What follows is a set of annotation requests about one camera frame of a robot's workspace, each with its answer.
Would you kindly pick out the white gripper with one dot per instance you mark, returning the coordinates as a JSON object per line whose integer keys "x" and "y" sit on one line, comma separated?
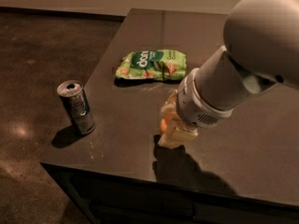
{"x": 195, "y": 106}

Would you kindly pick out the orange fruit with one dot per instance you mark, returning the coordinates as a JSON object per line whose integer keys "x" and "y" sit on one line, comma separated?
{"x": 167, "y": 112}

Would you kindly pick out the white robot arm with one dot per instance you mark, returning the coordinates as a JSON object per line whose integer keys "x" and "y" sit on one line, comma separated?
{"x": 260, "y": 51}

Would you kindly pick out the silver redbull can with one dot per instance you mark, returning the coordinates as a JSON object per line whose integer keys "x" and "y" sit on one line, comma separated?
{"x": 73, "y": 97}

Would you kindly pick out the green chip bag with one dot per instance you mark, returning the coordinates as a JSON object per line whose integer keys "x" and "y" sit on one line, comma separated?
{"x": 160, "y": 65}

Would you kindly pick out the dark cabinet drawer front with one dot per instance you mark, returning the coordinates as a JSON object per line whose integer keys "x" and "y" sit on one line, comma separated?
{"x": 109, "y": 199}

